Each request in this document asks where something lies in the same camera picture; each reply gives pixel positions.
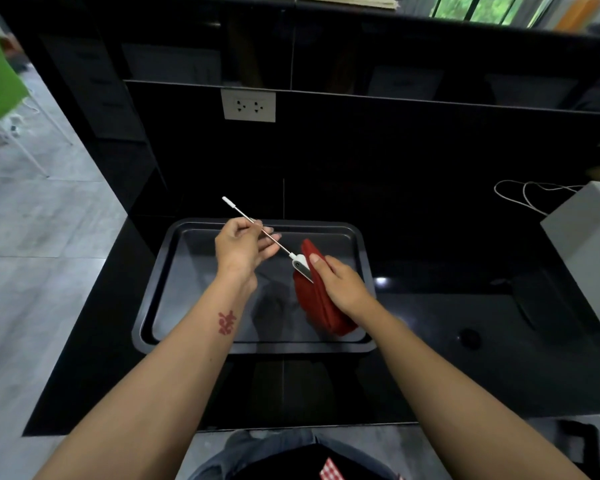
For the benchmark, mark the person's right hand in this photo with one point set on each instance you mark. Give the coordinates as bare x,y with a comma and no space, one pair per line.
345,289

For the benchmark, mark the person's left hand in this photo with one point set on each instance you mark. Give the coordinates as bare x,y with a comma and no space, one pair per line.
237,249

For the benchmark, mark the person's left thumb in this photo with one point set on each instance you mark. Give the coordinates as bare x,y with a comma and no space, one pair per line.
247,223

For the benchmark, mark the person's right thumb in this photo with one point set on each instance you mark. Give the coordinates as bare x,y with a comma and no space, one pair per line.
319,267

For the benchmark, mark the person's left middle finger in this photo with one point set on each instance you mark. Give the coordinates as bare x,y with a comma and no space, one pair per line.
274,241

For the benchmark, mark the person's left forearm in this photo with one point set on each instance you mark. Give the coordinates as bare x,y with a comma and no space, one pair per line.
165,384

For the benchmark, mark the person's right forearm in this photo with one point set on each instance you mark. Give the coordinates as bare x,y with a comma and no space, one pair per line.
460,404

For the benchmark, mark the dark metal baking tray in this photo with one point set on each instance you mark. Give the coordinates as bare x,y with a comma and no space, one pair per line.
205,289

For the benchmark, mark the person's dark clothing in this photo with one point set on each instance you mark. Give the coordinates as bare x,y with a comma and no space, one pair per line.
290,457

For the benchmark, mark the red checkered cloth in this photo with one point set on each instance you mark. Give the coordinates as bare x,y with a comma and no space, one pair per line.
332,470

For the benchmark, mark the white box appliance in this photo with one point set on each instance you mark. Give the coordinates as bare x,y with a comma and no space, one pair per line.
587,244

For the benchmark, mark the green chair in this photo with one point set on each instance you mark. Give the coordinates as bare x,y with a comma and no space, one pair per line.
0,79

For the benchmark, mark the window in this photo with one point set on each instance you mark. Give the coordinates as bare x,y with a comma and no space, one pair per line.
485,7

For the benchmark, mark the white wall socket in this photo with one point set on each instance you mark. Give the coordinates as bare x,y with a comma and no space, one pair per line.
248,105

